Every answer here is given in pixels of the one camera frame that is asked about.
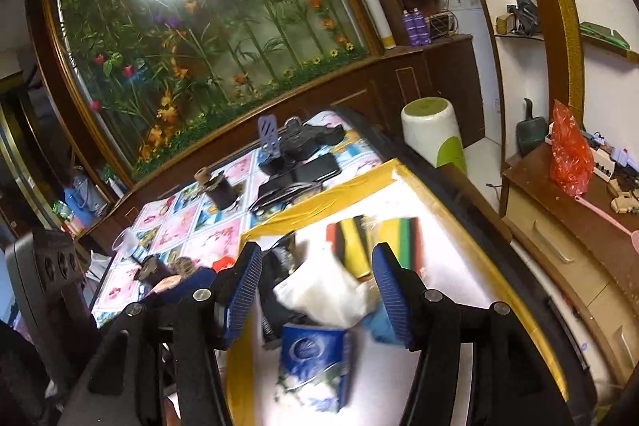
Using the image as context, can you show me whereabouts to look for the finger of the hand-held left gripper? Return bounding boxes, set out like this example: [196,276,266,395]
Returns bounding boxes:
[145,267,216,307]

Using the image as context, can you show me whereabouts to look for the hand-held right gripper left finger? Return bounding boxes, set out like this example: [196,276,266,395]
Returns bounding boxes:
[57,241,264,426]

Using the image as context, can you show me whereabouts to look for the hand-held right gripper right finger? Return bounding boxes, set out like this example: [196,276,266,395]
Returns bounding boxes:
[372,242,575,426]

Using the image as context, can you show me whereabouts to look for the white plastic bag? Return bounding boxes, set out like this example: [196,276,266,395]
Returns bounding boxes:
[274,241,381,328]

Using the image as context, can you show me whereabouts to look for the yellow-edged cardboard box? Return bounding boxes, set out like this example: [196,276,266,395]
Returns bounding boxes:
[224,159,570,426]

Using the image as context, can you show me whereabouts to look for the blue tissue pack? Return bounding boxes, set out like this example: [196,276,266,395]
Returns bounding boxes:
[277,323,353,413]

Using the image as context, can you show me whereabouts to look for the blue sponge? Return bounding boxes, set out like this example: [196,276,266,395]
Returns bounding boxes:
[364,301,401,345]

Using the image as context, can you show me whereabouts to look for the black foil packet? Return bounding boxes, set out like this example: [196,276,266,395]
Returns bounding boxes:
[260,231,301,348]

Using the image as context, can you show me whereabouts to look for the green and yellow sponge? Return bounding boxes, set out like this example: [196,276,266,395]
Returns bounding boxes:
[377,216,423,273]

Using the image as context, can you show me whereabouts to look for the clear plastic cup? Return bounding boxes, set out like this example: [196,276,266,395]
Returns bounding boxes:
[114,227,139,257]

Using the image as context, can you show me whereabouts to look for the blue thermos jug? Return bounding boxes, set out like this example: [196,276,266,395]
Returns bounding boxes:
[65,186,89,228]

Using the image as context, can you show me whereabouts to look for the pale purple phone stand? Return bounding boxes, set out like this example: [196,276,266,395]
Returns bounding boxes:
[257,114,282,163]

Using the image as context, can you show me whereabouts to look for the pile of black gadgets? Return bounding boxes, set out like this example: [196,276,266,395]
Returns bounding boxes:
[252,117,346,214]

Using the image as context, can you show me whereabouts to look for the white and green stool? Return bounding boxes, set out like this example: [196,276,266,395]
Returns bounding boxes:
[401,97,468,173]

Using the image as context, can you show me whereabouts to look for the light wooden drawer cabinet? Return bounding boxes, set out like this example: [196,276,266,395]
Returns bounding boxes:
[499,141,639,388]

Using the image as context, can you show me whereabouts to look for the dark wooden cabinet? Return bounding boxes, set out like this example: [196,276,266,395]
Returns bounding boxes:
[25,0,487,252]

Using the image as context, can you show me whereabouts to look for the dark green dustpan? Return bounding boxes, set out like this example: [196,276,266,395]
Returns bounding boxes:
[516,99,548,157]

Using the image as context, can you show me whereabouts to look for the pink fly swatter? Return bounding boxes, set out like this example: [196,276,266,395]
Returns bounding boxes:
[574,195,639,253]

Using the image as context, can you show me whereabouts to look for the red plastic bag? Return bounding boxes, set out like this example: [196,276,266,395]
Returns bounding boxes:
[549,101,596,198]

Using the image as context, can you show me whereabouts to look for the white power strip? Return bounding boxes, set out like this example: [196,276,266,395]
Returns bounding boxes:
[544,131,631,180]

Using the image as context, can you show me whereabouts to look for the purple spray cans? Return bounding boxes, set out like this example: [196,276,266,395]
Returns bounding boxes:
[402,8,431,47]

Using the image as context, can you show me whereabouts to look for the black tool on shelf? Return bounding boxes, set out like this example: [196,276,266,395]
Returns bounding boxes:
[496,0,543,38]

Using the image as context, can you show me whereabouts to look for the flower and bamboo wall panel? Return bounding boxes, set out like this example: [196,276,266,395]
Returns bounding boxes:
[42,0,386,183]

